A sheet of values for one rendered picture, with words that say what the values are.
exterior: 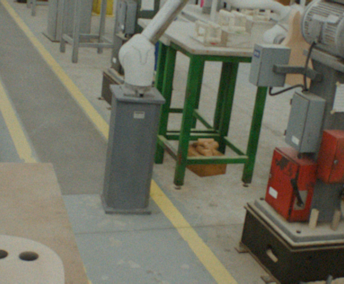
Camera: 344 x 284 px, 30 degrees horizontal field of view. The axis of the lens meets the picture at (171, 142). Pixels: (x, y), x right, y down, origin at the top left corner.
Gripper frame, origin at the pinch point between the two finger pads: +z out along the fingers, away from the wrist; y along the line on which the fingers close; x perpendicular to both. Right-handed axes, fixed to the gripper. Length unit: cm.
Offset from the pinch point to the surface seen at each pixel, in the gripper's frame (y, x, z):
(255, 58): 39.6, -6.1, 20.2
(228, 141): -23, -82, -86
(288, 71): 25.1, -7.4, 29.6
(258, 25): -5, 3, -65
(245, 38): 1, -6, -65
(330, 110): 11, -18, 53
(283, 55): 28.2, -0.9, 25.6
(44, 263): 175, -28, 198
